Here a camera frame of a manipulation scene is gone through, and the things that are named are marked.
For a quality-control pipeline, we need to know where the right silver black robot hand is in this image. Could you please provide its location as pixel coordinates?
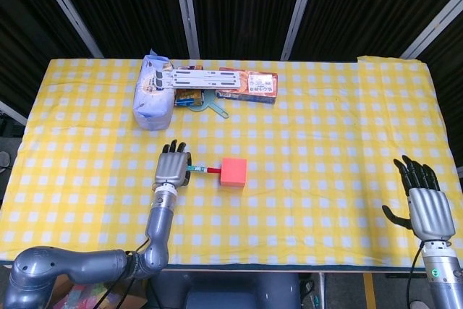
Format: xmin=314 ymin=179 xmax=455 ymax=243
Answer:
xmin=382 ymin=155 xmax=456 ymax=243

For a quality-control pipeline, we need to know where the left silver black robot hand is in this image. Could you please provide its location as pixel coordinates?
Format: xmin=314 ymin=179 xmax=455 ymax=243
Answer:
xmin=154 ymin=138 xmax=193 ymax=189

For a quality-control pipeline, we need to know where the thin multicoloured stick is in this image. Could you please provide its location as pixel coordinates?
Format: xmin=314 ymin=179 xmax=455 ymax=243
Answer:
xmin=187 ymin=164 xmax=222 ymax=174

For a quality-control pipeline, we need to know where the pink cube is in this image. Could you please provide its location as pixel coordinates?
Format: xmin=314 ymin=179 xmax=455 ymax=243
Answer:
xmin=218 ymin=157 xmax=248 ymax=190

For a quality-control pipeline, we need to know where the blue robot base block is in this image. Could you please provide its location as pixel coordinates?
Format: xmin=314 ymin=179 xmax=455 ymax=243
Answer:
xmin=182 ymin=271 xmax=302 ymax=309

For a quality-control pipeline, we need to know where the blue white paper-wrapped bag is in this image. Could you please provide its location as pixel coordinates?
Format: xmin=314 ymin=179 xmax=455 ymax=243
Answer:
xmin=132 ymin=49 xmax=174 ymax=132

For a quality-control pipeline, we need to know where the small blue orange snack packet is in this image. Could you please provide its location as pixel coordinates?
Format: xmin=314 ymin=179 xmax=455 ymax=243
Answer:
xmin=174 ymin=64 xmax=207 ymax=107

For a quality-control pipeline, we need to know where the orange blue cardboard box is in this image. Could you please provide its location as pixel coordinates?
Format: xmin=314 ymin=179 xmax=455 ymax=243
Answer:
xmin=216 ymin=67 xmax=279 ymax=106

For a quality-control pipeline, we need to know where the yellow white checked tablecloth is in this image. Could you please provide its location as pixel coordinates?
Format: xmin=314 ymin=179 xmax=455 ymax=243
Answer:
xmin=0 ymin=56 xmax=463 ymax=267

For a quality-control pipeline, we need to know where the cardboard box with colourful items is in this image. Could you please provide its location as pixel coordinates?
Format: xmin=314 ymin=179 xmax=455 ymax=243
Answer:
xmin=52 ymin=274 xmax=148 ymax=309

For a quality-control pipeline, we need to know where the black pleated curtain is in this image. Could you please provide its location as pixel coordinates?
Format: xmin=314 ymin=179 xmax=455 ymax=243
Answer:
xmin=0 ymin=0 xmax=463 ymax=114

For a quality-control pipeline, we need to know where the teal plastic handled tool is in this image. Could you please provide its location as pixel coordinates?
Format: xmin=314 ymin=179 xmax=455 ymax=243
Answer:
xmin=187 ymin=90 xmax=230 ymax=119

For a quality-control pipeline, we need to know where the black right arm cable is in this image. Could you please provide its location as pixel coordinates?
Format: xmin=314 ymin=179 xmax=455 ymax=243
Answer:
xmin=406 ymin=245 xmax=426 ymax=309

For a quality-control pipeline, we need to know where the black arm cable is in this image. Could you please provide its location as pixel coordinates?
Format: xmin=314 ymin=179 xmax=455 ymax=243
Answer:
xmin=96 ymin=238 xmax=153 ymax=309
xmin=406 ymin=245 xmax=426 ymax=309

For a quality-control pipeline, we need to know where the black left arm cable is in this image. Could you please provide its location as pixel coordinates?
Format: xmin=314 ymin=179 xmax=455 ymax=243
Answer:
xmin=96 ymin=238 xmax=153 ymax=309

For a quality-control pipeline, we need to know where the white metal frame post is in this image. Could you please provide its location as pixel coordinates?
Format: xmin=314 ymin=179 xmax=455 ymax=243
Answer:
xmin=30 ymin=0 xmax=105 ymax=59
xmin=399 ymin=0 xmax=463 ymax=60
xmin=280 ymin=0 xmax=321 ymax=61
xmin=171 ymin=0 xmax=200 ymax=59

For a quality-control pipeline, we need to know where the white metal frame bar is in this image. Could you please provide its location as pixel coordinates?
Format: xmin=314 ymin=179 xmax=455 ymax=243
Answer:
xmin=0 ymin=100 xmax=28 ymax=126

